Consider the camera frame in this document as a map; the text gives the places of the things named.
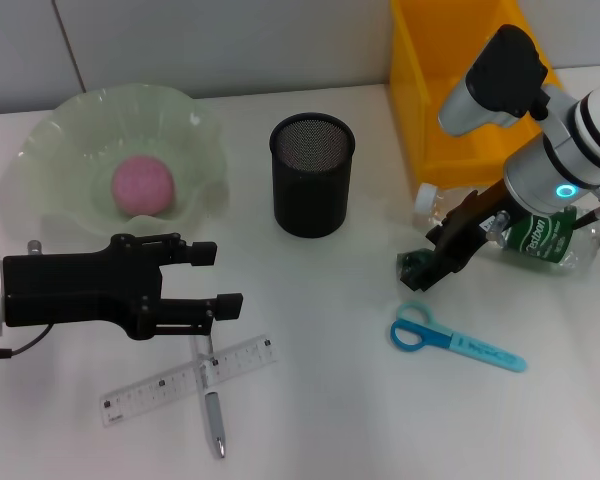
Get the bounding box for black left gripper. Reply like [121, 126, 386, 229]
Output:
[2, 231, 244, 342]

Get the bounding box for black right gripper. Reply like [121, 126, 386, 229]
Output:
[401, 179, 521, 295]

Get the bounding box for dark green plastic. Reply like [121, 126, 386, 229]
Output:
[396, 247, 439, 284]

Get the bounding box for clear green-label water bottle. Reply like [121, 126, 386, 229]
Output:
[412, 182, 600, 277]

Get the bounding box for pink peach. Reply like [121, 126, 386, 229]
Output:
[110, 154, 176, 217]

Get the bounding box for blue scissors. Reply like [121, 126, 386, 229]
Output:
[390, 300, 529, 374]

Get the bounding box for black mesh pen holder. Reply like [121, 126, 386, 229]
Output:
[268, 112, 357, 239]

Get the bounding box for silver ballpoint pen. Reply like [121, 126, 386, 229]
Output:
[191, 333, 228, 461]

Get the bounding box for transparent plastic ruler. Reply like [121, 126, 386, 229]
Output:
[98, 333, 281, 429]

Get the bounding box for pale green glass fruit plate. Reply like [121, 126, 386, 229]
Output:
[17, 83, 231, 237]

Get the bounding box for yellow plastic bin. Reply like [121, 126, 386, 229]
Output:
[389, 0, 566, 190]

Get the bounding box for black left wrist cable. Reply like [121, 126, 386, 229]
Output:
[0, 323, 55, 362]

